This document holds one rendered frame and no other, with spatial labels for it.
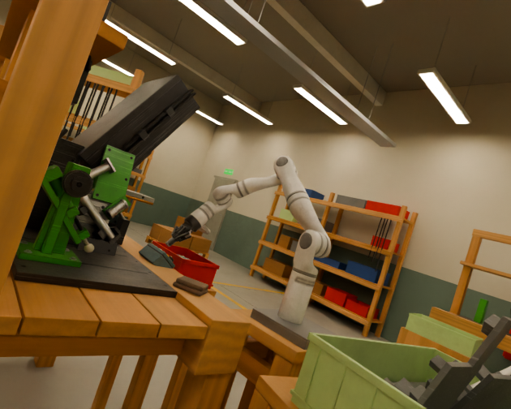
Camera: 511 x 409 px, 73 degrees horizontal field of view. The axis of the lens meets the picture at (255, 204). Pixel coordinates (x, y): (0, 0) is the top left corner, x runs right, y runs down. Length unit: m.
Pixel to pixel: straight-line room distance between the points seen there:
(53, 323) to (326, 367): 0.58
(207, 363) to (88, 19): 0.82
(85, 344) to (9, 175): 0.42
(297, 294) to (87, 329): 0.71
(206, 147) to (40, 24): 11.26
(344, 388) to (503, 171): 5.84
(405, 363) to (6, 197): 1.15
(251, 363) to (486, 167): 5.76
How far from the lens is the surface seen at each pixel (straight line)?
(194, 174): 11.73
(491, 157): 6.62
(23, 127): 0.70
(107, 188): 1.38
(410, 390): 0.85
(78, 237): 1.10
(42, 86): 0.71
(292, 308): 1.26
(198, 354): 0.99
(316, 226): 1.33
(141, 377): 1.73
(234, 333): 1.01
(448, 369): 0.78
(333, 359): 0.87
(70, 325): 0.80
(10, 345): 0.89
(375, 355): 1.14
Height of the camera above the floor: 1.17
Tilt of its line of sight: 3 degrees up
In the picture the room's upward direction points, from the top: 19 degrees clockwise
